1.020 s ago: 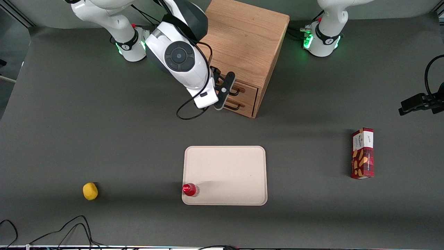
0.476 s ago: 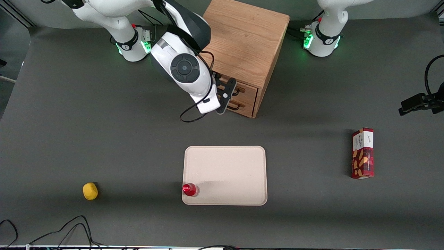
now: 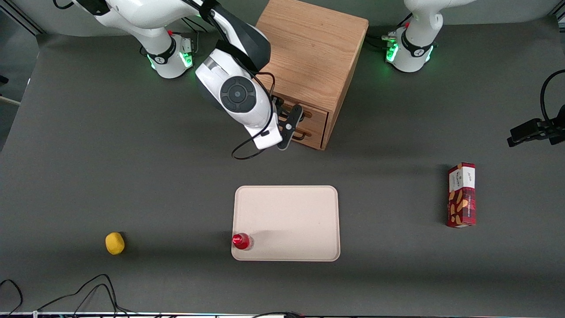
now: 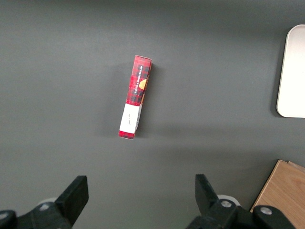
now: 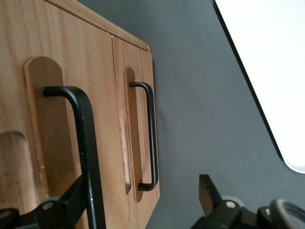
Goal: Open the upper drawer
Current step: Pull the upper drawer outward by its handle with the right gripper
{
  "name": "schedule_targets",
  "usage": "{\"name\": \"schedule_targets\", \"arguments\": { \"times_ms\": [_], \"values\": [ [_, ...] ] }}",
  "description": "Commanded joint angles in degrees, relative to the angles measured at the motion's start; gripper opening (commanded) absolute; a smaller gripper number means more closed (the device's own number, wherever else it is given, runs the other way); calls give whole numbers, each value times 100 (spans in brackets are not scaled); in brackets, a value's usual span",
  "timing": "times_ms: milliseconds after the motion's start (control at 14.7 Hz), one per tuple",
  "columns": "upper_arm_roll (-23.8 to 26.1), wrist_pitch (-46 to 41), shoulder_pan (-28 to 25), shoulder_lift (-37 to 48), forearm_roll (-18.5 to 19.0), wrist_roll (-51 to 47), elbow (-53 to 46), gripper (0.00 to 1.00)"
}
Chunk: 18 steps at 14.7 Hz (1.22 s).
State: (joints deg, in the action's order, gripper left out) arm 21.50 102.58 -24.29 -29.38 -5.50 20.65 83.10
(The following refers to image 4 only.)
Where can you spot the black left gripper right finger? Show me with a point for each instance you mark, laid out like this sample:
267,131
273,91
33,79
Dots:
214,214

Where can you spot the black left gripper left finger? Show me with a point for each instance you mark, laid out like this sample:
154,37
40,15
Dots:
59,210

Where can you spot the wooden drawer cabinet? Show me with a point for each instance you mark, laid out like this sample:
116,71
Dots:
283,195

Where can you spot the red plaid shortbread box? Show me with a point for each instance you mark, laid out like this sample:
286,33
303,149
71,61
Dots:
135,95

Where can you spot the beige plastic tray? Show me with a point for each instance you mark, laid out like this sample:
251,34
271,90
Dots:
294,76

